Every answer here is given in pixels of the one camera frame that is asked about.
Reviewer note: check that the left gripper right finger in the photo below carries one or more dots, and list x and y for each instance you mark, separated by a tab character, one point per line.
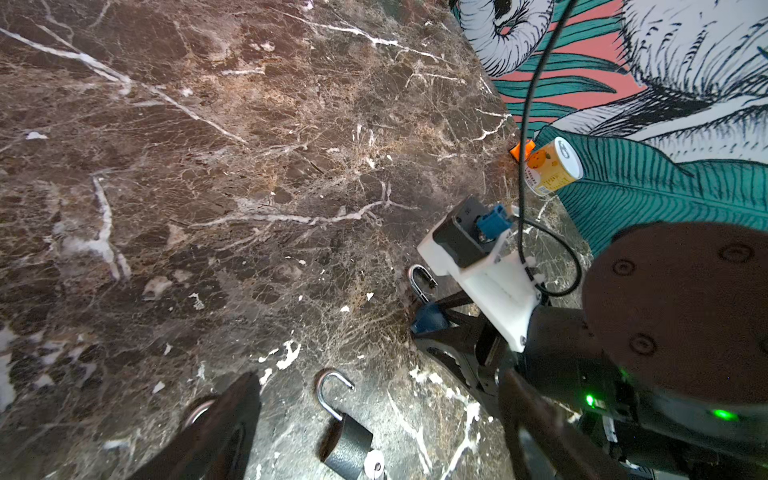
572	454

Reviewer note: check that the small orange object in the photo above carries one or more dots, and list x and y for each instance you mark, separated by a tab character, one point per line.
522	151

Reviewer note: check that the blue padlock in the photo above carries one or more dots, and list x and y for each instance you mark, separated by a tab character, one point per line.
195	410
426	303

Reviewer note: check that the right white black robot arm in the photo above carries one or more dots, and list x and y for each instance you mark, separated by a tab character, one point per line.
663	368

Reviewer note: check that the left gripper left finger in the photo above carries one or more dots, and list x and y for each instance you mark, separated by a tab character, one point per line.
218	444

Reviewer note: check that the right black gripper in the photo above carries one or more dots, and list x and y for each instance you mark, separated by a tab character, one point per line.
468	346

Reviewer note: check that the left black padlock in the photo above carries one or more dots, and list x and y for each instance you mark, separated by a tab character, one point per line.
348	449

